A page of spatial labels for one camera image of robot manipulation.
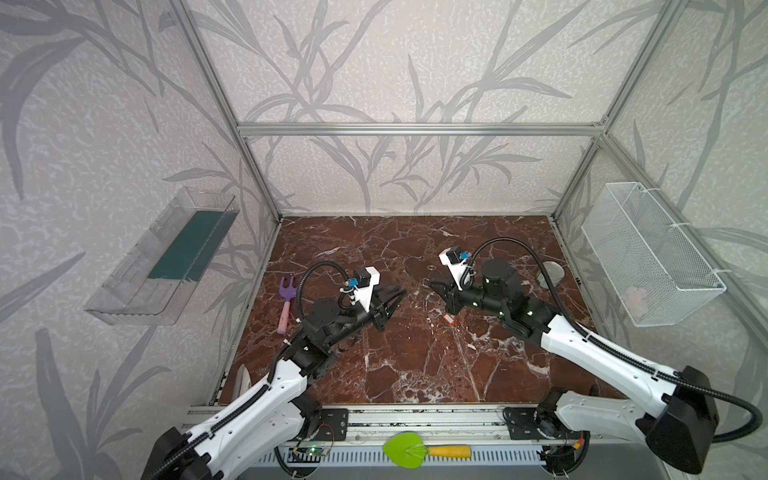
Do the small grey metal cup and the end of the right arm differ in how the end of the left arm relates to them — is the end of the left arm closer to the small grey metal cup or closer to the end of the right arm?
the end of the right arm

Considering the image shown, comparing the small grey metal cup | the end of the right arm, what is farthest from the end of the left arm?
the small grey metal cup

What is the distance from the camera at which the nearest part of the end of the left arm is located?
619 mm
